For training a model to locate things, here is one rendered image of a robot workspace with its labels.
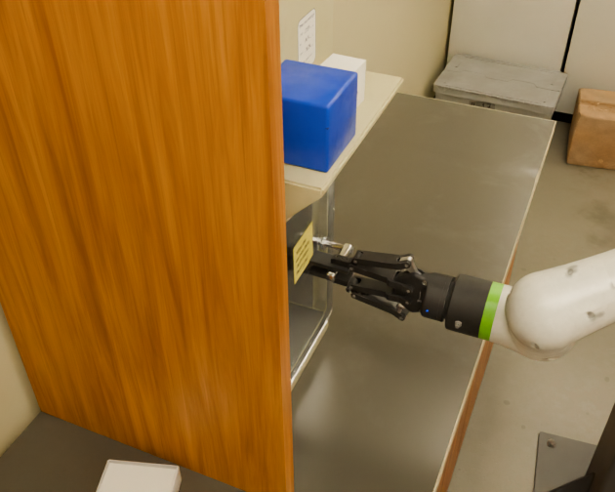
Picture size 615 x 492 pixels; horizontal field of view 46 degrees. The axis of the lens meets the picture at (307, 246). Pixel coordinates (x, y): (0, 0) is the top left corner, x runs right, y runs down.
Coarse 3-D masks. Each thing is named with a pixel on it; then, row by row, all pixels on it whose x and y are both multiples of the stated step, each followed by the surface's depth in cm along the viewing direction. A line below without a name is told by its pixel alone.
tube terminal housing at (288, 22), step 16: (288, 0) 90; (304, 0) 95; (320, 0) 100; (288, 16) 92; (304, 16) 96; (320, 16) 102; (288, 32) 93; (320, 32) 103; (288, 48) 94; (320, 48) 105; (320, 336) 143; (304, 368) 138
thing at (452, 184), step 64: (384, 128) 209; (448, 128) 209; (512, 128) 209; (384, 192) 184; (448, 192) 184; (512, 192) 184; (448, 256) 164; (512, 256) 168; (384, 320) 148; (320, 384) 135; (384, 384) 135; (448, 384) 135; (64, 448) 125; (128, 448) 125; (320, 448) 124; (384, 448) 124; (448, 448) 124
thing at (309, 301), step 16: (304, 208) 112; (320, 208) 120; (288, 224) 107; (304, 224) 114; (320, 224) 122; (288, 240) 109; (320, 240) 124; (288, 256) 111; (288, 272) 113; (304, 272) 120; (288, 288) 114; (304, 288) 122; (320, 288) 131; (288, 304) 116; (304, 304) 124; (320, 304) 134; (304, 320) 127; (320, 320) 136; (304, 336) 129; (304, 352) 131
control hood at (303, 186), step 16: (368, 80) 107; (384, 80) 107; (400, 80) 107; (368, 96) 103; (384, 96) 103; (368, 112) 99; (368, 128) 96; (352, 144) 93; (336, 160) 90; (288, 176) 87; (304, 176) 87; (320, 176) 87; (336, 176) 88; (288, 192) 87; (304, 192) 86; (320, 192) 85; (288, 208) 89
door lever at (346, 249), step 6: (324, 240) 125; (324, 246) 126; (330, 246) 126; (336, 246) 125; (342, 246) 125; (348, 246) 125; (342, 252) 123; (348, 252) 124; (330, 270) 120; (330, 276) 119; (336, 276) 120
